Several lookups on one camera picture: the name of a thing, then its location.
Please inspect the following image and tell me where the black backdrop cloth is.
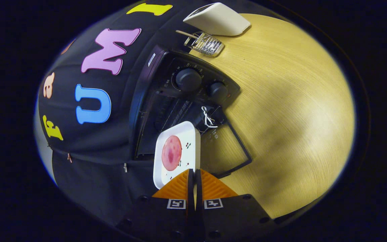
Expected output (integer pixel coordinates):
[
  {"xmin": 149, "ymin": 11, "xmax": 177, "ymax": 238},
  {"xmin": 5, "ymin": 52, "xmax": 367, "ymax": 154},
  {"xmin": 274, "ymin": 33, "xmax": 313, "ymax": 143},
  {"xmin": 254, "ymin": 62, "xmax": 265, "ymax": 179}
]
[{"xmin": 36, "ymin": 0, "xmax": 248, "ymax": 229}]

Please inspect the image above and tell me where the metal wire utensil holder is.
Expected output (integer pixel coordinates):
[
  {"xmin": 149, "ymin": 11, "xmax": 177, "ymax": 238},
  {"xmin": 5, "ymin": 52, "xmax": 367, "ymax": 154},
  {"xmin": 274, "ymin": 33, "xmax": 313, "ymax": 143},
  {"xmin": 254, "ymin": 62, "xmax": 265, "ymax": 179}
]
[{"xmin": 184, "ymin": 31, "xmax": 225, "ymax": 57}]

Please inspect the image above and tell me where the black toaster oven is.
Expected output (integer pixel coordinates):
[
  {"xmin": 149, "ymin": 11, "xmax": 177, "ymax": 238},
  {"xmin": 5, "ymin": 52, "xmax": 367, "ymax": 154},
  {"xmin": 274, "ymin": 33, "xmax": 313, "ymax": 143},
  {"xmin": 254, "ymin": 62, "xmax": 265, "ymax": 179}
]
[{"xmin": 129, "ymin": 45, "xmax": 253, "ymax": 179}]

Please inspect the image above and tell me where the round pink food slice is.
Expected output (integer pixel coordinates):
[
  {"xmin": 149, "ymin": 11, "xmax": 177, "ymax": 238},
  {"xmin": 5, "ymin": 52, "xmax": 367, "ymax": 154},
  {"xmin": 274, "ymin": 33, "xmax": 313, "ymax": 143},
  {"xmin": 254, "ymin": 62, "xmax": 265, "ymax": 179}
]
[{"xmin": 162, "ymin": 135, "xmax": 182, "ymax": 171}]

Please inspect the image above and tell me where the white rectangular plate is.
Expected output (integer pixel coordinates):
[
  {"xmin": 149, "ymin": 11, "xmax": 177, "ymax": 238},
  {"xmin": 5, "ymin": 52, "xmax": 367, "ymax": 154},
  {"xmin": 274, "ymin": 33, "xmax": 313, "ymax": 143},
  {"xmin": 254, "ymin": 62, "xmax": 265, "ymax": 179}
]
[{"xmin": 153, "ymin": 121, "xmax": 201, "ymax": 190}]

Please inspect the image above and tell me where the white string tie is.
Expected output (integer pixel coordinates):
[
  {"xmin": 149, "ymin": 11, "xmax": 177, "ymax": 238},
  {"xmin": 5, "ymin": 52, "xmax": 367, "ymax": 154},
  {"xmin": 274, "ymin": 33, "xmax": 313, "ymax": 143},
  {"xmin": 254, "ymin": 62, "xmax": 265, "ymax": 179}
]
[{"xmin": 201, "ymin": 106, "xmax": 218, "ymax": 128}]

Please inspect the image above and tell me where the white pop-up toaster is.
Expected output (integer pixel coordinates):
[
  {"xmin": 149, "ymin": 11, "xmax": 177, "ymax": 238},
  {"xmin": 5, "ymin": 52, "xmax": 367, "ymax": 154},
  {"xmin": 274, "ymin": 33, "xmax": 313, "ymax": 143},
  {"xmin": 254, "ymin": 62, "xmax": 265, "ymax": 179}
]
[{"xmin": 183, "ymin": 2, "xmax": 251, "ymax": 37}]

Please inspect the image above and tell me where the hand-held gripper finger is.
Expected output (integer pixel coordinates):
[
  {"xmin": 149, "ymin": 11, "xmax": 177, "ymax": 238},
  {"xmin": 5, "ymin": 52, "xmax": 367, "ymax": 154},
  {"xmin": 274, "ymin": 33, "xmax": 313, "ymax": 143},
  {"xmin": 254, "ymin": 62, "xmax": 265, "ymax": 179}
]
[
  {"xmin": 195, "ymin": 169, "xmax": 274, "ymax": 242},
  {"xmin": 116, "ymin": 169, "xmax": 195, "ymax": 242}
]

